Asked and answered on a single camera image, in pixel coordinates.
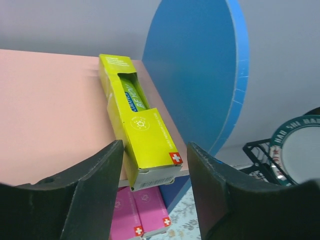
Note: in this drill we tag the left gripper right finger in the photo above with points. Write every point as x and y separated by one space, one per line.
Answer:
232 205

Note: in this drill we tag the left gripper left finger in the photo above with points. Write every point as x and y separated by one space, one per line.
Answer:
74 204

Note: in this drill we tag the pink toothpaste box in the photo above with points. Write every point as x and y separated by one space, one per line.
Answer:
126 224
152 211

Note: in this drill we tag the yellow toothpaste box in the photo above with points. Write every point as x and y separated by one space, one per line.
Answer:
150 157

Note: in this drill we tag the blue shelf with coloured boards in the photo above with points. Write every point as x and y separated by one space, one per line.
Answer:
192 57

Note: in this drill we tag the floral table mat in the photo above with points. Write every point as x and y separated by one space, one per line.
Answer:
185 225

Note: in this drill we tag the white plate with green rim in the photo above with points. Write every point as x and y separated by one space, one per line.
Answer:
295 150

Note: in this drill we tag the black wire dish rack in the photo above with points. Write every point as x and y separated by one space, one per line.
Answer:
259 153

